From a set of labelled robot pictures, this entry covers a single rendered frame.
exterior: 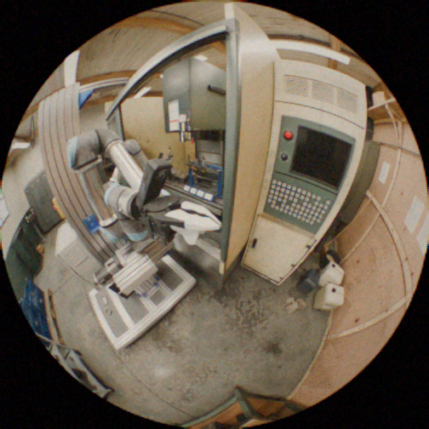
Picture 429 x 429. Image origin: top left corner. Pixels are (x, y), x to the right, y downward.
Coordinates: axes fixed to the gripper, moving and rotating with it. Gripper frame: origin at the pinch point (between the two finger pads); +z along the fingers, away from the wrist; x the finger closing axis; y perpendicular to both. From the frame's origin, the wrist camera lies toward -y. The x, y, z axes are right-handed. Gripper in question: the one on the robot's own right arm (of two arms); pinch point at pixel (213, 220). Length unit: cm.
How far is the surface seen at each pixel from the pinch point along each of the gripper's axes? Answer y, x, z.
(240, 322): 143, -25, 30
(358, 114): -50, -54, 56
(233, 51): -47, -23, -6
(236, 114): -22.4, -26.8, -5.2
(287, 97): -47, -65, 14
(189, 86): -68, -84, -64
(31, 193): 9, 144, -560
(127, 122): -56, -103, -196
